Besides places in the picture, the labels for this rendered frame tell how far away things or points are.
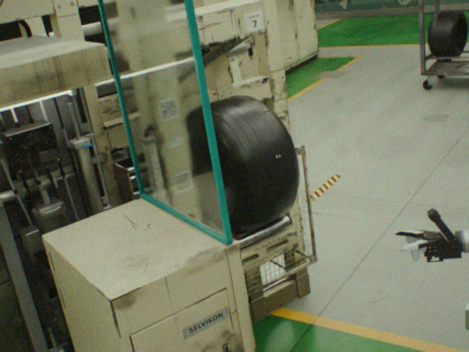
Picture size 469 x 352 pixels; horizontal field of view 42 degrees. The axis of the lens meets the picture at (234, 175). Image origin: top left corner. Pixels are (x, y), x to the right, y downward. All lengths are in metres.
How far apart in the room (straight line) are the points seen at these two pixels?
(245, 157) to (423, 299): 1.75
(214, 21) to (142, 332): 1.45
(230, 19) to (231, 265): 1.28
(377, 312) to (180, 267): 2.10
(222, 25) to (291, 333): 1.73
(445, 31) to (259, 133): 5.42
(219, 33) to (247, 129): 0.51
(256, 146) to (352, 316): 1.55
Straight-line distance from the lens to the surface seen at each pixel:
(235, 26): 2.73
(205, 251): 1.73
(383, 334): 3.47
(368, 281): 3.91
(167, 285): 1.67
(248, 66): 7.37
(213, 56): 2.84
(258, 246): 2.57
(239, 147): 2.33
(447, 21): 7.66
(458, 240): 2.10
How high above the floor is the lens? 2.07
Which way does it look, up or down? 21 degrees down
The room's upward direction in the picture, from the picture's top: 9 degrees counter-clockwise
